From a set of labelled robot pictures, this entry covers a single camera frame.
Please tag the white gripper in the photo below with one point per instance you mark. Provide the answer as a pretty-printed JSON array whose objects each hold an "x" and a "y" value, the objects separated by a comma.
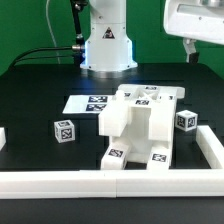
[{"x": 195, "y": 19}]

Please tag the white chair back assembly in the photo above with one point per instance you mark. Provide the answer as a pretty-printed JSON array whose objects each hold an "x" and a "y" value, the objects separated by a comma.
[{"x": 151, "y": 116}]

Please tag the white chair seat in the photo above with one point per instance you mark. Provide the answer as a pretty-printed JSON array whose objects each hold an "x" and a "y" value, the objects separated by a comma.
[{"x": 112, "y": 123}]

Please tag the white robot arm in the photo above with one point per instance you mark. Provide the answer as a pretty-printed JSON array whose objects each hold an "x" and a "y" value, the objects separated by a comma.
[{"x": 101, "y": 31}]

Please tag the white right fence bar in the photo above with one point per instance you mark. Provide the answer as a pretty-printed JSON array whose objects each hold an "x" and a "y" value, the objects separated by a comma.
[{"x": 210, "y": 146}]

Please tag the white fence bar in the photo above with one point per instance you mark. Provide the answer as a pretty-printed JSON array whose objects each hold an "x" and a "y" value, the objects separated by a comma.
[
  {"x": 2, "y": 138},
  {"x": 210, "y": 146},
  {"x": 111, "y": 184}
]

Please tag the white marker sheet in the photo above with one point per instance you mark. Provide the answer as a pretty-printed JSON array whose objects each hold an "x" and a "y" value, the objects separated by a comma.
[{"x": 84, "y": 104}]

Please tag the white front fence bar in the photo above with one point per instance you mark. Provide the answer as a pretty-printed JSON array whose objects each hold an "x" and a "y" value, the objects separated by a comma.
[{"x": 111, "y": 184}]

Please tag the white left fence bar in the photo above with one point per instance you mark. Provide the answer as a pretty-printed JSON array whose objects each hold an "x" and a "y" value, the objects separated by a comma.
[{"x": 2, "y": 138}]

